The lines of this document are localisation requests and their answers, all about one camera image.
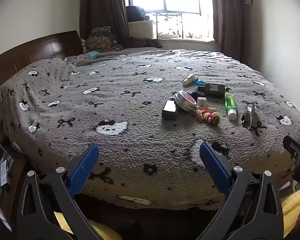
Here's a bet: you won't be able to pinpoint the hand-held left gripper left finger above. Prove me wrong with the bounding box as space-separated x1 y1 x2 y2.
16 143 103 240

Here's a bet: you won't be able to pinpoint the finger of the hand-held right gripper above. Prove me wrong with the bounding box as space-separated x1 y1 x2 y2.
283 135 300 161

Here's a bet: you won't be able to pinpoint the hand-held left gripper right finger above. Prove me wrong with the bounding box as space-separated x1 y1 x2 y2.
199 142 284 240

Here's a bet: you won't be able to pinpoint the dark green bottle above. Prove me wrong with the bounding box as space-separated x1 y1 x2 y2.
197 83 226 98

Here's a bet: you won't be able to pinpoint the yellow fleece cloth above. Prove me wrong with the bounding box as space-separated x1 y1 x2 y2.
54 187 300 240

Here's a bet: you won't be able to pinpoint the grey printed blanket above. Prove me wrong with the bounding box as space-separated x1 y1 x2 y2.
0 49 300 210

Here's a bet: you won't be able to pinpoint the silver metal clip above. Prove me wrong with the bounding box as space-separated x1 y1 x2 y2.
242 102 258 130

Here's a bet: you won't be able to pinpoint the clear green tube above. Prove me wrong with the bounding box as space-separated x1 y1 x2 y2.
224 92 238 120

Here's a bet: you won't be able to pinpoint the black box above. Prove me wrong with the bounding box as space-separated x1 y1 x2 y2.
161 100 178 120

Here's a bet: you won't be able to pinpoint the round metal tin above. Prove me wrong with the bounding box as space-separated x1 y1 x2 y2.
174 90 197 112

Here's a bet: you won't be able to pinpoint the black phone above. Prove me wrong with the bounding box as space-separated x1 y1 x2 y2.
0 159 11 190

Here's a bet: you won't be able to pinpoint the yellow tube with white cap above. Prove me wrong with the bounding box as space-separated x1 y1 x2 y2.
182 74 198 86

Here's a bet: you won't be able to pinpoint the patterned dark pillow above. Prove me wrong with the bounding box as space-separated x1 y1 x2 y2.
86 26 123 53

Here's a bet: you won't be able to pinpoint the brown wooden headboard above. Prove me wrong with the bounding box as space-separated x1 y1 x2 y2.
0 30 83 100

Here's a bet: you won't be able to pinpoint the small colourful figurines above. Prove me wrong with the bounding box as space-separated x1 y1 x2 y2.
187 31 206 39

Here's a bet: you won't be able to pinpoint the dark brown curtain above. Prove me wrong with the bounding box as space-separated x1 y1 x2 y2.
210 0 245 58
80 0 163 49

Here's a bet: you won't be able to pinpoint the white cabinet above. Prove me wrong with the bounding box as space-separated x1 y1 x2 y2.
128 20 157 39

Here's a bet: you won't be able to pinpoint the metal drying rack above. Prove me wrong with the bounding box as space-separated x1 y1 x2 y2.
152 10 185 38

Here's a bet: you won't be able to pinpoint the dark cloth bundle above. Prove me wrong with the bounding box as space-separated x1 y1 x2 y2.
126 5 150 22

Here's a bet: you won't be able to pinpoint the colourful doll hair tie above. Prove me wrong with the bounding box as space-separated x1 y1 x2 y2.
195 106 222 125

